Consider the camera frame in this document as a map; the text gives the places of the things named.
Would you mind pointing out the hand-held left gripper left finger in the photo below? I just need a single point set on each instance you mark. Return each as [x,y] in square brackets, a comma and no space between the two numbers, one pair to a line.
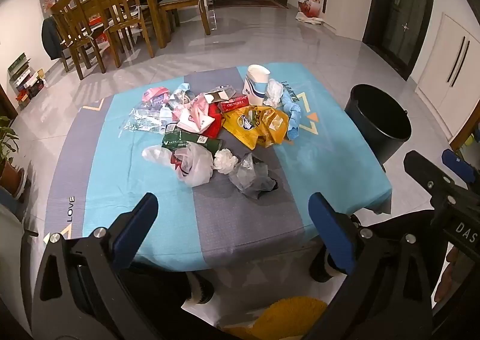
[137,227]

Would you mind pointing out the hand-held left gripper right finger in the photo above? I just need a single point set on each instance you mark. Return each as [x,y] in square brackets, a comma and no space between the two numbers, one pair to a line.
[330,227]

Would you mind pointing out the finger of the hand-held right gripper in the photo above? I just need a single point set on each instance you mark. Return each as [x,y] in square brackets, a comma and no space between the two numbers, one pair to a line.
[455,163]
[427,174]

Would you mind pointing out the black bucket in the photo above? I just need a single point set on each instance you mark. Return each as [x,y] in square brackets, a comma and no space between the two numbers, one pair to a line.
[378,118]

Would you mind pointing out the pink white plastic bag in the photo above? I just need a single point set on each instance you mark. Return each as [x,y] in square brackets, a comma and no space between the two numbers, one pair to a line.
[193,116]

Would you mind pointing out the yellow snack bag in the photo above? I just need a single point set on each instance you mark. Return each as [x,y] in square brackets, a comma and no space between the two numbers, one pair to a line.
[255,126]

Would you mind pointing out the red snack bag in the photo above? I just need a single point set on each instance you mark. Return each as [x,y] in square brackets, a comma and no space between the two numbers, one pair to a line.
[214,122]

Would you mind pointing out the person's right hand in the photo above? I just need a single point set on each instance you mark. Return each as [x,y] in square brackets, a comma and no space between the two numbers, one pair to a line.
[448,276]

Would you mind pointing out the black white shoe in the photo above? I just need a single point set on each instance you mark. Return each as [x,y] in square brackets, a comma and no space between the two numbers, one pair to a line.
[200,289]
[326,266]

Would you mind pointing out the black pants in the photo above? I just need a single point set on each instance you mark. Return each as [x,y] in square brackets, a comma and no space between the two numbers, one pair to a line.
[393,223]

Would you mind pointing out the blue grey printed tablecloth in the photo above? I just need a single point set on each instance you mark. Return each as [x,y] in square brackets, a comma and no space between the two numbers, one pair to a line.
[232,227]

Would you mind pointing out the grey translucent plastic bag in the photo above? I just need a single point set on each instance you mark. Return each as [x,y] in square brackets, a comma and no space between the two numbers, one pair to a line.
[249,174]

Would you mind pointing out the green packet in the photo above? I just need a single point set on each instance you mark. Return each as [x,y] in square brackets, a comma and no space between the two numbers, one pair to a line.
[180,139]

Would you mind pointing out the yellow sweater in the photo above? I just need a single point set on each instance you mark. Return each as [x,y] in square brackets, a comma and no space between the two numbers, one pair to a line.
[285,315]

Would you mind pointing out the white wardrobe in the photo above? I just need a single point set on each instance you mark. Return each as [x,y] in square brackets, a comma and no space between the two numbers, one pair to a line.
[446,62]

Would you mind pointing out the clear plastic wrapper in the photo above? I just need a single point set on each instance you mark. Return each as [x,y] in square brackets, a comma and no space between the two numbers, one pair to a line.
[144,122]

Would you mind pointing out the white crumpled paper ball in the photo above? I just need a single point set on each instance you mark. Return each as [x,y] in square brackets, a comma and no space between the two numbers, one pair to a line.
[226,161]

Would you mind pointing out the blue plastic glove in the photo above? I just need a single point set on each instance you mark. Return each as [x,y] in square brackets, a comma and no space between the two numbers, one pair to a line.
[294,118]

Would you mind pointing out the pink packet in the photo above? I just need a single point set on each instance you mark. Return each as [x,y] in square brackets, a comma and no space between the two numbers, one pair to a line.
[154,96]

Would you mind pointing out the crumpled white tissue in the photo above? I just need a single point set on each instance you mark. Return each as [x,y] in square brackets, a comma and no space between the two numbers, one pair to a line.
[275,92]

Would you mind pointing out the potted green plant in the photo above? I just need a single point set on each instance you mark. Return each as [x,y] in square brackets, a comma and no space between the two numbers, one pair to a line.
[9,152]

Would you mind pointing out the red cigarette box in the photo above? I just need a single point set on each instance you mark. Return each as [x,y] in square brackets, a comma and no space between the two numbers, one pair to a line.
[233,104]

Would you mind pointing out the black clear packet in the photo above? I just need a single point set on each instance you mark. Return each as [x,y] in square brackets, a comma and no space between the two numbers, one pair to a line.
[220,95]

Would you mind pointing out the white blue paper cup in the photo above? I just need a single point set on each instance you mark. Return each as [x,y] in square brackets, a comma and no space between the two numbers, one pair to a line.
[255,88]

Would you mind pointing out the dark glass door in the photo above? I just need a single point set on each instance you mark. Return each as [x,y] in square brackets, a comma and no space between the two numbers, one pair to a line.
[397,6]

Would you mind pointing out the brown wooden door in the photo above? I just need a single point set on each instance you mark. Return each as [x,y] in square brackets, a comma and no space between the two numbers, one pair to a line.
[5,103]

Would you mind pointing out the stack of boxes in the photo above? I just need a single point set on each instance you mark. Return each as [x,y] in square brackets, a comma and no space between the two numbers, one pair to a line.
[26,79]

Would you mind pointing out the red white bag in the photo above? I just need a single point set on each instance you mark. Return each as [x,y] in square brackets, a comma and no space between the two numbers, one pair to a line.
[311,7]

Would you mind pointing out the dark hanging jacket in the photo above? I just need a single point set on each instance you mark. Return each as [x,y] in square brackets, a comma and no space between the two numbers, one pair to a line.
[50,39]

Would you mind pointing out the door mat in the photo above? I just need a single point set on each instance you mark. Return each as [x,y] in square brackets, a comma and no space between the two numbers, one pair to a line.
[255,3]

